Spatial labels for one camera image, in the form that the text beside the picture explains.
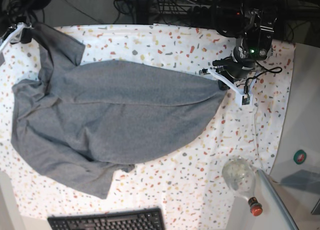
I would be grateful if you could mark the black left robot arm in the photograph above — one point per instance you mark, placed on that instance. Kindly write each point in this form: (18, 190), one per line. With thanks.
(251, 23)

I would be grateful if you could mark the green tape roll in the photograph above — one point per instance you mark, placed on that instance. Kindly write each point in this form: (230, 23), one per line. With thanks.
(300, 157)

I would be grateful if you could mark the grey t-shirt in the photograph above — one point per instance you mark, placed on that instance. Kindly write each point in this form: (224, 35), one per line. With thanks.
(78, 124)

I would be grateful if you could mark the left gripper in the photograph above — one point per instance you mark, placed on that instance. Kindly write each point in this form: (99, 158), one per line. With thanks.
(232, 70)

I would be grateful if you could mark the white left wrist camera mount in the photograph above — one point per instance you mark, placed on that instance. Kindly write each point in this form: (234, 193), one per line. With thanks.
(243, 96)

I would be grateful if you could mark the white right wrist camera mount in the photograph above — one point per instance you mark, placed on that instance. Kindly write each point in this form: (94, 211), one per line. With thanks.
(13, 34)

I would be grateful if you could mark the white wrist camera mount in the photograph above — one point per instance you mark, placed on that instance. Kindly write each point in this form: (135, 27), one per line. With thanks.
(13, 34)
(243, 96)

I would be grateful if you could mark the terrazzo patterned tablecloth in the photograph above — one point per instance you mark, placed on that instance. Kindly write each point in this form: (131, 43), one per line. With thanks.
(187, 184)

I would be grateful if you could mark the black computer keyboard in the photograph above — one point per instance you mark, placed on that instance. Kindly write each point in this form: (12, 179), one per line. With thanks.
(149, 219)

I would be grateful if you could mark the clear glass bottle red cap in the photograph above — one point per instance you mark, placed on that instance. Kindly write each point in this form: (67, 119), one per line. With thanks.
(240, 178)

